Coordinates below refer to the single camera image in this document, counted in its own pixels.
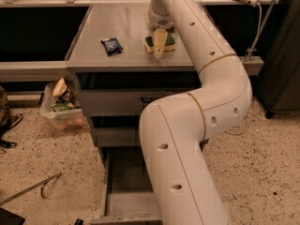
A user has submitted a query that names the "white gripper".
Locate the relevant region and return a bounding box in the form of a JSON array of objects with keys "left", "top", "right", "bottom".
[{"left": 148, "top": 7, "right": 173, "bottom": 58}]

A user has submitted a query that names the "yellow green sponge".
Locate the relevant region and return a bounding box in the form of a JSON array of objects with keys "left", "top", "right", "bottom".
[{"left": 144, "top": 34, "right": 175, "bottom": 53}]

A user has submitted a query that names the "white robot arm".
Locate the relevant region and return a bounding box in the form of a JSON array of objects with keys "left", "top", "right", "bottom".
[{"left": 139, "top": 0, "right": 252, "bottom": 225}]

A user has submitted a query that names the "grey metal drawer cabinet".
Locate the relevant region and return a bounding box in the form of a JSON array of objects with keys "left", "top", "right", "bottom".
[{"left": 65, "top": 2, "right": 265, "bottom": 225}]

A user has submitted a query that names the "grey top drawer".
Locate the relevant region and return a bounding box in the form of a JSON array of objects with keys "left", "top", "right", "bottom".
[{"left": 77, "top": 71, "right": 201, "bottom": 116}]

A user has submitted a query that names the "grey middle drawer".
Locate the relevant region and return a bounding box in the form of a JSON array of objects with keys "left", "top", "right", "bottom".
[{"left": 91, "top": 115, "right": 140, "bottom": 147}]

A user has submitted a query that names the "grey open bottom drawer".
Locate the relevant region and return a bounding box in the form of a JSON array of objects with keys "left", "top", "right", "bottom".
[{"left": 90, "top": 146, "right": 162, "bottom": 225}]

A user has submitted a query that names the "dark blue snack packet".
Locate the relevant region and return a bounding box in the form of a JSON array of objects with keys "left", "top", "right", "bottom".
[{"left": 101, "top": 37, "right": 123, "bottom": 56}]

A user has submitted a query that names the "clear plastic snack bin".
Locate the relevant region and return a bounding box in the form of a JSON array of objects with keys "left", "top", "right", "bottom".
[{"left": 39, "top": 78, "right": 87, "bottom": 130}]

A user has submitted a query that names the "dark cabinet on wheels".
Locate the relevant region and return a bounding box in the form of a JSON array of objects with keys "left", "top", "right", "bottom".
[{"left": 255, "top": 0, "right": 300, "bottom": 119}]

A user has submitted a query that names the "metal rod on floor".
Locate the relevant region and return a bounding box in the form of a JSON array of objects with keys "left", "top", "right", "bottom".
[{"left": 0, "top": 172, "right": 62, "bottom": 206}]

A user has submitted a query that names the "black device bottom left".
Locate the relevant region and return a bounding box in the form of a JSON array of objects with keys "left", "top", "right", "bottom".
[{"left": 0, "top": 208, "right": 25, "bottom": 225}]

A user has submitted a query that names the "white power cable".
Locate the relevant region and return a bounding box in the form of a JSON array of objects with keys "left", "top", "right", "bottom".
[{"left": 224, "top": 2, "right": 263, "bottom": 137}]

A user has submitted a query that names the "dark backpack with straps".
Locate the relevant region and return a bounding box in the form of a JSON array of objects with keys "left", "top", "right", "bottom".
[{"left": 0, "top": 85, "right": 23, "bottom": 154}]

